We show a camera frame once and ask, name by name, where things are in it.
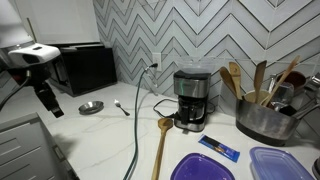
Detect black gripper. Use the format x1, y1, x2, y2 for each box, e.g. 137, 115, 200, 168
14, 63, 65, 118

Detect metal spoon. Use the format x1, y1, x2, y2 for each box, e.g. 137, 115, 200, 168
113, 98, 131, 117

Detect grey panelled box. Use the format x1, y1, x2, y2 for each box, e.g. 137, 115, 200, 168
0, 112, 80, 180

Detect dark blue lunch box lid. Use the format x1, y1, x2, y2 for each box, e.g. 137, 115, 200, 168
170, 152, 236, 180

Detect small silver metal bowl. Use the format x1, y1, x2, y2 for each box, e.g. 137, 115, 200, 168
78, 100, 105, 115

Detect black countertop appliance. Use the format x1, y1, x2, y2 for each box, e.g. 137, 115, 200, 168
46, 43, 118, 98

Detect white upper cabinet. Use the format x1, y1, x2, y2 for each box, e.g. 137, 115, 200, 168
14, 0, 102, 46

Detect long wooden spoon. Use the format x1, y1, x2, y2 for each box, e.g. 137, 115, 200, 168
151, 117, 174, 180

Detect black steel coffee maker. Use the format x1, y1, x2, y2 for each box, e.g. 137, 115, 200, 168
173, 56, 216, 133

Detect blue snack wrapper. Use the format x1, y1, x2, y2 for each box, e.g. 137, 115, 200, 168
198, 134, 241, 163

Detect round wooden spoon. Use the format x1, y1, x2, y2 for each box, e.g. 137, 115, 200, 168
218, 65, 242, 100

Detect slotted wooden spatula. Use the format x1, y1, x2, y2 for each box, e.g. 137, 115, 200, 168
228, 61, 243, 100

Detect cream cup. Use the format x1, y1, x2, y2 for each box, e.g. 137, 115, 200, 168
244, 89, 271, 105

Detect dark wooden spatula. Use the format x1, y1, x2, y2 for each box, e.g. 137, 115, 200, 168
253, 59, 268, 104

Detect steel utensil pot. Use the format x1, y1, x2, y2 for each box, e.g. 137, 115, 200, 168
235, 90, 301, 147

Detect clear plastic container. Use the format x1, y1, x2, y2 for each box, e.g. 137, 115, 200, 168
249, 146, 316, 180

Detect black round object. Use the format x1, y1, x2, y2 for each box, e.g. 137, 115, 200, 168
311, 156, 320, 180

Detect green power cable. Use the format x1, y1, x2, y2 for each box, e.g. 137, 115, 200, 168
122, 63, 159, 180

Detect black coffee maker cord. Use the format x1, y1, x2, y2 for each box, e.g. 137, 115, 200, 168
152, 97, 181, 120

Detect white wall outlet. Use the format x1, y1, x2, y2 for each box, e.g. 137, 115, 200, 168
152, 52, 163, 72

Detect thin-handled wooden spoon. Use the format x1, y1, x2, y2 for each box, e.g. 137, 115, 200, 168
260, 54, 301, 108

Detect metal utensil handles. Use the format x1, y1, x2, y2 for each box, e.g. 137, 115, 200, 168
292, 73, 320, 121

